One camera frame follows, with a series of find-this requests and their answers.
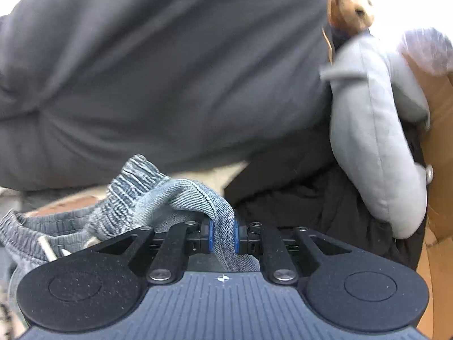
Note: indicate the clear plastic bag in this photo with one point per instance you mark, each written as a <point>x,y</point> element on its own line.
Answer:
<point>430,49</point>

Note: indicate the black garment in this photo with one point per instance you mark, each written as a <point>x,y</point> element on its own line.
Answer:
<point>300,191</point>

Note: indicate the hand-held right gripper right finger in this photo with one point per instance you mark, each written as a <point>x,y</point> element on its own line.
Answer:
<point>236,237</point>

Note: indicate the brown plush toy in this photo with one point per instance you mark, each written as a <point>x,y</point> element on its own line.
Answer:
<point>350,7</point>

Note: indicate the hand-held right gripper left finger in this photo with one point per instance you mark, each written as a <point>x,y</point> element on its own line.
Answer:
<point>211,235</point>

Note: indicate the blue denim pants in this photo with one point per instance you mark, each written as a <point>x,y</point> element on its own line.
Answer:
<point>177,198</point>

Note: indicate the dark grey jacket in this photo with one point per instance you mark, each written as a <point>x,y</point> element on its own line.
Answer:
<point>159,78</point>

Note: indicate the large cardboard box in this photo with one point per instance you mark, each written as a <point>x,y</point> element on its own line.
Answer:
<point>440,148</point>

